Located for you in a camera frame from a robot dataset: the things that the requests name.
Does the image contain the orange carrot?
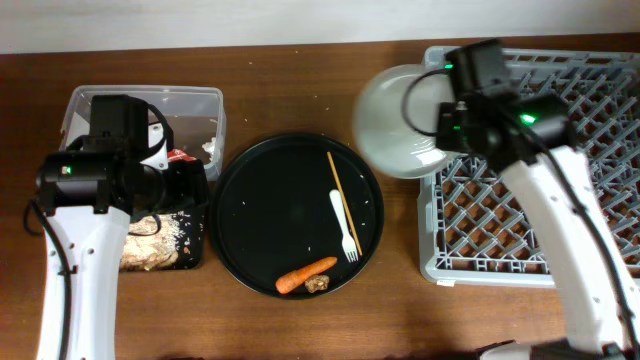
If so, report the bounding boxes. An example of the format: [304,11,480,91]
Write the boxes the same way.
[275,257,338,294]

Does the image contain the red snack wrapper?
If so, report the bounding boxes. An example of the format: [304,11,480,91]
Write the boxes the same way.
[167,149,196,162]

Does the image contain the white plastic fork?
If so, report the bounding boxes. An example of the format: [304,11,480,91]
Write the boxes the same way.
[329,189,359,263]

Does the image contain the brown food scrap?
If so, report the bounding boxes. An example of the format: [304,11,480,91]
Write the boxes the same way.
[304,275,330,293]

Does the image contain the black rectangular tray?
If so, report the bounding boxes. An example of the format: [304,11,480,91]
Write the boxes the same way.
[119,179,210,274]

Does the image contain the round black serving tray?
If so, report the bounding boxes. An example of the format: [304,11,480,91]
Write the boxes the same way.
[210,134,384,297]

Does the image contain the grey plate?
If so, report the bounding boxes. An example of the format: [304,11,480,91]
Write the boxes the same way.
[353,64,457,179]

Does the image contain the rice and peanut shells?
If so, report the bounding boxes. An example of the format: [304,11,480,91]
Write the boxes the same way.
[119,212,192,271]

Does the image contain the wooden chopstick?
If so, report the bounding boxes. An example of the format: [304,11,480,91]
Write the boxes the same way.
[327,152,363,259]

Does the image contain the clear plastic waste bin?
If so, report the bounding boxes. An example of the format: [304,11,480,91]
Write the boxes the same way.
[60,85,226,182]

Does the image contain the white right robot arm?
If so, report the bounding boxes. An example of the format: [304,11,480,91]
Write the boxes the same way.
[436,95,639,359]

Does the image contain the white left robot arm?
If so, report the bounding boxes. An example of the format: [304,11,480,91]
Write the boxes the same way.
[29,152,209,359]

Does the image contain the grey dishwasher rack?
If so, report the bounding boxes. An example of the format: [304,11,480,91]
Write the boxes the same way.
[418,48,639,288]

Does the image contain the crumpled white tissue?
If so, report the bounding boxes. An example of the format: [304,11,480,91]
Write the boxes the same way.
[202,137,216,159]

